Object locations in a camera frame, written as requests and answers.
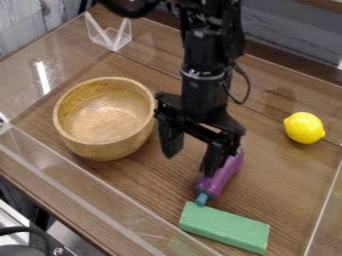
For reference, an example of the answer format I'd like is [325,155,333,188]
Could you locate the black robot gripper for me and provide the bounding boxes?
[154,68,245,178]

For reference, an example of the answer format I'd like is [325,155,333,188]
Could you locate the purple toy eggplant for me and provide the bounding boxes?
[194,148,244,207]

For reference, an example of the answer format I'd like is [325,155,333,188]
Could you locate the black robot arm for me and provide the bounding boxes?
[102,0,245,177]

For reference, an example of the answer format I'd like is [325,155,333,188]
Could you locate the brown wooden bowl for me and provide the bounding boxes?
[52,77,154,161]

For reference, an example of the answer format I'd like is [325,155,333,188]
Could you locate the yellow toy lemon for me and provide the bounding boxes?
[283,112,325,145]

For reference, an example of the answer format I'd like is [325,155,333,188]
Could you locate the green rectangular block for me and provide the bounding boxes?
[178,202,269,255]

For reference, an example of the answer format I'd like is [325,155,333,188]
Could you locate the clear acrylic tray wall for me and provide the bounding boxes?
[0,113,220,256]

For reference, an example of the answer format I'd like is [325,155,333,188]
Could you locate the black cable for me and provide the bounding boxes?
[0,226,48,256]

